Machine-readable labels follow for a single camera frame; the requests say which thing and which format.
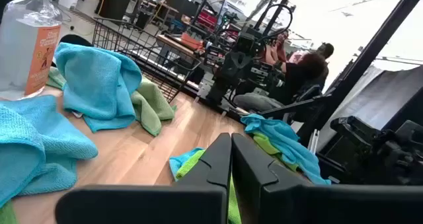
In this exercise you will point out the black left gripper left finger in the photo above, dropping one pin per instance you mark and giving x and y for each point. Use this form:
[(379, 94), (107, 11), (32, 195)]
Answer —
[(185, 204)]

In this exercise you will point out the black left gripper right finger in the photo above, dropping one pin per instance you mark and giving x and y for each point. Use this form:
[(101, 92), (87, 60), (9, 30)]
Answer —
[(297, 204)]

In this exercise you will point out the blue microfiber towel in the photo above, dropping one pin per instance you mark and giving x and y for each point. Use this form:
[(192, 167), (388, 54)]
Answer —
[(176, 161), (29, 144), (97, 85), (291, 148)]

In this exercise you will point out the pale green microfiber towel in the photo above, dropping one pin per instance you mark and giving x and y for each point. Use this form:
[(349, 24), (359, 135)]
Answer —
[(152, 108)]

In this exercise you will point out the red storage crate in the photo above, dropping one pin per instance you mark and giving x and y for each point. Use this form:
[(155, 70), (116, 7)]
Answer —
[(206, 19)]

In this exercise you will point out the person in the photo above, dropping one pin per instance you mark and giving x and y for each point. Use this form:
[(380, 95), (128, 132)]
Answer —
[(325, 50), (297, 78)]

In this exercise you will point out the wooden side table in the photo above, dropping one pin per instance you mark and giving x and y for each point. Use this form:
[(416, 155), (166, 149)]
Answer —
[(172, 43)]

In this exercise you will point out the black cabinet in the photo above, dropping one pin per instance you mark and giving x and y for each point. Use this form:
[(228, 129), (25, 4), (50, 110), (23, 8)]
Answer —
[(112, 1)]

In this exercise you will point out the clear spray bottle orange label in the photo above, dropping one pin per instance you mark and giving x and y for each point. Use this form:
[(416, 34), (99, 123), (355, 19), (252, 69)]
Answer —
[(20, 45)]

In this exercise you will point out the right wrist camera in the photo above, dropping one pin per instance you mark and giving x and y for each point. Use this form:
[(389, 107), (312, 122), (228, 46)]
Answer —
[(246, 43)]

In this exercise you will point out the black metal rig frame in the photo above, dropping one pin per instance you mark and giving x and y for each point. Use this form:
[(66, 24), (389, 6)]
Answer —
[(370, 51)]

